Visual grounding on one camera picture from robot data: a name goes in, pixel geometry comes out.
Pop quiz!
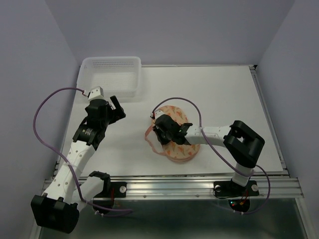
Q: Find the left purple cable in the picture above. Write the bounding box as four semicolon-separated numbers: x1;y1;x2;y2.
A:
33;87;134;218

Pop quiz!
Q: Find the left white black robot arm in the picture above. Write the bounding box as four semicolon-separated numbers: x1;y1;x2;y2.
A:
31;96;126;234

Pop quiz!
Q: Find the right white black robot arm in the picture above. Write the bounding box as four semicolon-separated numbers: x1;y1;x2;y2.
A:
153;111;265;194

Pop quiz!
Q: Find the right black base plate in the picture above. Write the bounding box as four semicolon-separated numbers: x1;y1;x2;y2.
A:
213;180;260;198

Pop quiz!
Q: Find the white perforated plastic basket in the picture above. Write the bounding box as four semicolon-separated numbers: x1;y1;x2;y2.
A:
77;56;142;98

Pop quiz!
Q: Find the aluminium front rail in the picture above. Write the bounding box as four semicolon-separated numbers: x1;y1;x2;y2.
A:
111;175;304;201

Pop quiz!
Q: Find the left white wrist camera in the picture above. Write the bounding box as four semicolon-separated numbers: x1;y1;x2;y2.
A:
82;86;104;101

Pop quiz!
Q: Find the aluminium right side rail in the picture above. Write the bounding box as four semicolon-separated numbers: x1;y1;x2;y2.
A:
249;65;290;177

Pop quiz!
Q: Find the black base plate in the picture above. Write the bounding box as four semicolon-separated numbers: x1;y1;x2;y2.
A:
213;180;260;198
103;181;127;199

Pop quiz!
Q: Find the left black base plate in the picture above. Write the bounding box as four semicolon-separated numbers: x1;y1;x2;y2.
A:
103;181;127;199

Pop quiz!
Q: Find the aluminium rail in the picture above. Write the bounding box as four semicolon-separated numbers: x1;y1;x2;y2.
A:
249;65;290;177
111;175;304;201

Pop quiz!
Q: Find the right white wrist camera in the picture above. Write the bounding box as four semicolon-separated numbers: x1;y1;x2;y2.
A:
150;110;164;120

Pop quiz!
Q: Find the floral orange laundry bag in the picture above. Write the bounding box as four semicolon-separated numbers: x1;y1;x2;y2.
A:
145;105;200;163

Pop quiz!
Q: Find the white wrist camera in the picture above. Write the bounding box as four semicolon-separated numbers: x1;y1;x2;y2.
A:
82;86;104;101
150;110;164;120

